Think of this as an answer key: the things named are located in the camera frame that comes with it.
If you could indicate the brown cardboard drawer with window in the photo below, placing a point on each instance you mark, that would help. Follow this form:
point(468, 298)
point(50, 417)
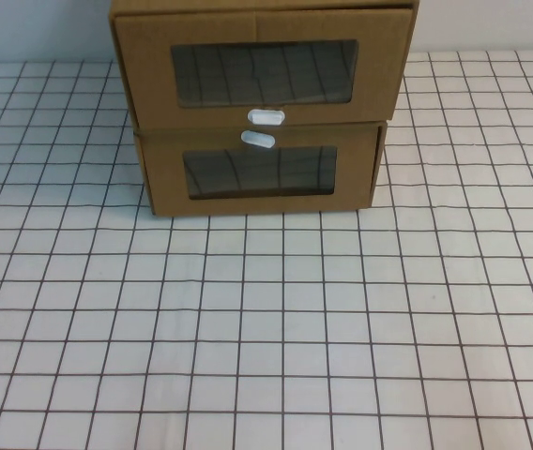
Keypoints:
point(163, 187)
point(144, 75)

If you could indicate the brown cardboard shoe box shell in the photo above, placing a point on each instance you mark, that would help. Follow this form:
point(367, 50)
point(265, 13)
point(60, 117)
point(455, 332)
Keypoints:
point(383, 145)
point(266, 3)

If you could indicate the white grid tablecloth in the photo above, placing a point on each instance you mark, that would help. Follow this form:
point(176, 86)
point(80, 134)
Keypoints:
point(266, 337)

